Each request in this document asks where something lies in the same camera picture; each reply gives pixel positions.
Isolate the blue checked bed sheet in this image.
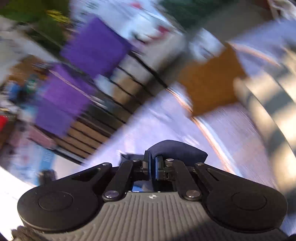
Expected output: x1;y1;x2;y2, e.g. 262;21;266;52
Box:
87;21;296;190

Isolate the purple cloth lower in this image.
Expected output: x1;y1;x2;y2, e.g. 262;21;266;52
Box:
35;64;96;137

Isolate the striped cream green cloth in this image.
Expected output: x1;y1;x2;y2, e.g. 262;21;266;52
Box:
233;51;295;161

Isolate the purple cloth upper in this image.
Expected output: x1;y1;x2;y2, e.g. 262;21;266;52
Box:
61;17;132;78

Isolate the purple cloth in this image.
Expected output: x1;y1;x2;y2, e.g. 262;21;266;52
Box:
61;17;132;78
35;64;96;137

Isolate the brown folded garment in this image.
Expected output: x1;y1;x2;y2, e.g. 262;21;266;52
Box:
179;45;246;116

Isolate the navy printed child t-shirt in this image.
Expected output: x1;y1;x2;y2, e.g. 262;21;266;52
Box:
119;139;208;167

